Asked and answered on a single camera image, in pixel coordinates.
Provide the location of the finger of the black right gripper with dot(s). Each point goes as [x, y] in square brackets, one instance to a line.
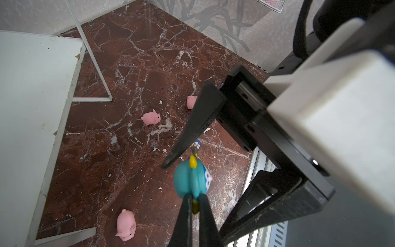
[205, 111]
[271, 197]

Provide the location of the white wire mesh basket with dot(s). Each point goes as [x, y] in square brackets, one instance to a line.
[275, 5]

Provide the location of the white two-tier metal shelf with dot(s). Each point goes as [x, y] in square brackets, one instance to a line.
[38, 79]

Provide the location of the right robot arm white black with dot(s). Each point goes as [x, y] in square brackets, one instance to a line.
[377, 34]

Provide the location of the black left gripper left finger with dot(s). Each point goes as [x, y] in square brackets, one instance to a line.
[182, 234]

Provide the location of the blue cat figure teal hat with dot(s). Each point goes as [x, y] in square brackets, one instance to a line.
[192, 177]

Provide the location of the blue cat figure flower collar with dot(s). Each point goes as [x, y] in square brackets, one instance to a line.
[196, 145]

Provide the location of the pink pig toy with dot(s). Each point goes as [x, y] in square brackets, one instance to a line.
[151, 118]
[126, 225]
[191, 102]

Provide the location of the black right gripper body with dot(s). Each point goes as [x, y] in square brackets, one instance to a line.
[245, 117]

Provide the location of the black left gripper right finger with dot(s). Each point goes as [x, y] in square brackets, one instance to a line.
[208, 232]

